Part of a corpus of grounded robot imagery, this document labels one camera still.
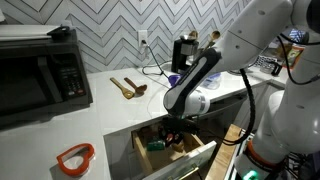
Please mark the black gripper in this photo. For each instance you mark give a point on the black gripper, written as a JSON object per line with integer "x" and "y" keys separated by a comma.
{"x": 180, "y": 126}

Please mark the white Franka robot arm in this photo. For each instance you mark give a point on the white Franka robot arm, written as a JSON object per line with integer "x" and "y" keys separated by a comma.
{"x": 260, "y": 30}

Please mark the wooden drawer with white front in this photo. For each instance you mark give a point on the wooden drawer with white front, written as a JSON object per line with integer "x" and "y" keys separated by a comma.
{"x": 186, "y": 165}

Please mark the dark wooden spoon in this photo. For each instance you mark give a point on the dark wooden spoon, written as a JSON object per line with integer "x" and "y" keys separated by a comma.
{"x": 140, "y": 89}

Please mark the light wooden spoon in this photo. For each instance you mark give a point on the light wooden spoon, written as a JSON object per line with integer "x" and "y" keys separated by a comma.
{"x": 122, "y": 89}

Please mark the green packet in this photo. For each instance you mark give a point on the green packet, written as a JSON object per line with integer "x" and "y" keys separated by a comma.
{"x": 155, "y": 145}

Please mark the white lower cabinet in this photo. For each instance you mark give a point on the white lower cabinet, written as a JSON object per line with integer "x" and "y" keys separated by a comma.
{"x": 120, "y": 156}

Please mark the wooden robot bench top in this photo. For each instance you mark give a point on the wooden robot bench top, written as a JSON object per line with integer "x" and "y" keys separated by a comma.
{"x": 223, "y": 153}

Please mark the black and steel coffee maker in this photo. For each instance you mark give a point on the black and steel coffee maker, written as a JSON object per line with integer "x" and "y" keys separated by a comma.
{"x": 181, "y": 55}

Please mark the standing wooden utensil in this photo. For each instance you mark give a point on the standing wooden utensil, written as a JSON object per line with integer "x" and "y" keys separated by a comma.
{"x": 193, "y": 34}
{"x": 213, "y": 36}

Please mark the orange heart cookie cutter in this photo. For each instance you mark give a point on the orange heart cookie cutter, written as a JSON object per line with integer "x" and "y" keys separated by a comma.
{"x": 61, "y": 163}

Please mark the metal box grater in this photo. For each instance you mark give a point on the metal box grater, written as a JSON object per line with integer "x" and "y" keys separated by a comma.
{"x": 268, "y": 65}

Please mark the black microwave oven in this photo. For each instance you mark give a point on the black microwave oven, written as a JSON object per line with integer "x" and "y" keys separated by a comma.
{"x": 33, "y": 83}

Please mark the colourful snack bag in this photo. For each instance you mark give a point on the colourful snack bag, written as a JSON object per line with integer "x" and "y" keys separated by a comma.
{"x": 295, "y": 55}

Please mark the white sheet on microwave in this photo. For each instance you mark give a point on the white sheet on microwave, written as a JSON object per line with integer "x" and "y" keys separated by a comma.
{"x": 23, "y": 31}

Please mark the aluminium frame rail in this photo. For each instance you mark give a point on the aluminium frame rail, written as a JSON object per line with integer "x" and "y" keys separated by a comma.
{"x": 238, "y": 146}

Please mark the white wall outlet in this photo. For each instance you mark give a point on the white wall outlet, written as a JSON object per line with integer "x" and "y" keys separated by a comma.
{"x": 142, "y": 35}

